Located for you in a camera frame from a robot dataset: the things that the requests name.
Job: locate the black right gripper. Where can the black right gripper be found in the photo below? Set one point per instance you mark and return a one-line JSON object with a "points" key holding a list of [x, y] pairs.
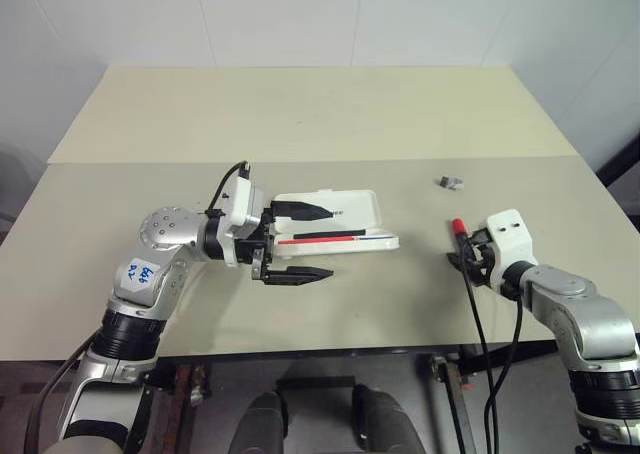
{"points": [[487, 269]]}

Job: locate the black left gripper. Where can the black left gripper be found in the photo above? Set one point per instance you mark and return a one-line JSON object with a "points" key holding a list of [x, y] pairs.
{"points": [[255, 251]]}

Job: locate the black marker with red cap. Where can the black marker with red cap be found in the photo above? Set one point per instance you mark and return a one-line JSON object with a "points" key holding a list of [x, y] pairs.
{"points": [[457, 225]]}

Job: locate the white plastic pencil case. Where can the white plastic pencil case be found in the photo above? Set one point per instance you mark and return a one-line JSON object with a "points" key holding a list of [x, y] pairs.
{"points": [[350, 201]]}

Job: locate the small grey pencil sharpener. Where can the small grey pencil sharpener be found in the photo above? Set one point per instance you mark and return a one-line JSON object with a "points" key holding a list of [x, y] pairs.
{"points": [[451, 182]]}

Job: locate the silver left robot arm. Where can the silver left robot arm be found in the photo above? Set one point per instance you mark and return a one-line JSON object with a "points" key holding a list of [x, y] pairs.
{"points": [[165, 234]]}

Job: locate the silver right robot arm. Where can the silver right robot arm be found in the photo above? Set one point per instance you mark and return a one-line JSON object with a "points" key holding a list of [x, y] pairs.
{"points": [[590, 319]]}

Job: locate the dark metal table leg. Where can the dark metal table leg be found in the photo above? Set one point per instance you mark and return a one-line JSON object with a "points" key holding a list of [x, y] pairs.
{"points": [[452, 399]]}

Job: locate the white label with blue writing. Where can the white label with blue writing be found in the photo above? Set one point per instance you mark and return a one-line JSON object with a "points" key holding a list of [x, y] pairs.
{"points": [[137, 274]]}

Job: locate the dark rounded shape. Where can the dark rounded shape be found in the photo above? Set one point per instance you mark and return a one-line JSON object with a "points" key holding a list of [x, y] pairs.
{"points": [[385, 421], [262, 424]]}

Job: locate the rusty metal table leg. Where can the rusty metal table leg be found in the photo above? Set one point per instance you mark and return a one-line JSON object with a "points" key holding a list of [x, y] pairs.
{"points": [[182, 409]]}

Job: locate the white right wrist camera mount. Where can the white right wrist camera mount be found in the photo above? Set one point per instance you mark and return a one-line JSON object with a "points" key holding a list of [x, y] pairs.
{"points": [[510, 234]]}

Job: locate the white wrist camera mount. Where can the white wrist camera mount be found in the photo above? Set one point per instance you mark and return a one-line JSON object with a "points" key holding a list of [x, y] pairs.
{"points": [[245, 201], [510, 234]]}

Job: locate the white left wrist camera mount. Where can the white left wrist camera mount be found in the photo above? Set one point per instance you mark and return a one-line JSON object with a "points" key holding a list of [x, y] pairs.
{"points": [[245, 201]]}

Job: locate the black table frame bar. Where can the black table frame bar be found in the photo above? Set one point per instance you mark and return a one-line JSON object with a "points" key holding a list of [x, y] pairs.
{"points": [[325, 359]]}

